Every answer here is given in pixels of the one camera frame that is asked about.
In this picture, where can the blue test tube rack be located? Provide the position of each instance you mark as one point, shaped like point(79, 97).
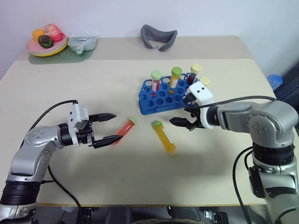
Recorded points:
point(149, 110)

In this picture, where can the metal clamp under table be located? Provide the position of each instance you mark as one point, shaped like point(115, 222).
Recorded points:
point(215, 215)

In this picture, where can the orange toy fruit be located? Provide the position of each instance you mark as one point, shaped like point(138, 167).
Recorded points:
point(37, 33)

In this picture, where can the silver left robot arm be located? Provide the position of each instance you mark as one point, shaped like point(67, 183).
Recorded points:
point(35, 140)

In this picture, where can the red tube green cap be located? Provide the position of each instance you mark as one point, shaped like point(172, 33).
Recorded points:
point(156, 75)
point(126, 128)

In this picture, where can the pale green pouch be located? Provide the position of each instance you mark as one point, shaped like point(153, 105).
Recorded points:
point(86, 43)

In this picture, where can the pink toy peach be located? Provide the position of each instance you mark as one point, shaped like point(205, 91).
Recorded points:
point(53, 31)

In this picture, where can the dark red tube yellow cap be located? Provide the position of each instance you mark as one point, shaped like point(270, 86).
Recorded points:
point(205, 81)
point(195, 68)

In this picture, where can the dark toy mangosteen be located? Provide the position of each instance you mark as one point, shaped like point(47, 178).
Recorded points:
point(45, 41)

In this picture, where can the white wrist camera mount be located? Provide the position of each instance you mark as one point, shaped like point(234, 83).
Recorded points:
point(203, 95)
point(74, 116)

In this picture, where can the yellow plate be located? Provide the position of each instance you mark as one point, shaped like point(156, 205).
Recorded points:
point(63, 47)

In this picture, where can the black textured case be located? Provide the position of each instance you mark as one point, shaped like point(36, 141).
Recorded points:
point(289, 88)

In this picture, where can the gray foam face pad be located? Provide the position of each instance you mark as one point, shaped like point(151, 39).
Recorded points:
point(149, 35)

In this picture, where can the dark rounded shape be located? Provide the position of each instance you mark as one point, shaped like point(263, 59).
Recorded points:
point(151, 214)

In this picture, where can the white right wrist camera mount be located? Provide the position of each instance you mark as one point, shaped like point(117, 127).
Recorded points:
point(203, 95)

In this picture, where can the pink plate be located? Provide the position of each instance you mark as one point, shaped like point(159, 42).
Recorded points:
point(33, 47)

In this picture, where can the green table mat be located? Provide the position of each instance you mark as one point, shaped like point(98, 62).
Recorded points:
point(70, 58)

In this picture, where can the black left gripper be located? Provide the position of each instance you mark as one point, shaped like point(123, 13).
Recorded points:
point(84, 137)

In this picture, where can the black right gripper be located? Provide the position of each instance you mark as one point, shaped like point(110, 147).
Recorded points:
point(198, 121)

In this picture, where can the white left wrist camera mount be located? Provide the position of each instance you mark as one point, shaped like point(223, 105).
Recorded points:
point(74, 116)

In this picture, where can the yellow tube green cap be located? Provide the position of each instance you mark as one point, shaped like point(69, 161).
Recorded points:
point(176, 71)
point(164, 138)

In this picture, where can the blue water bottle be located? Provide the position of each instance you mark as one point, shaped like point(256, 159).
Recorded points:
point(274, 80)

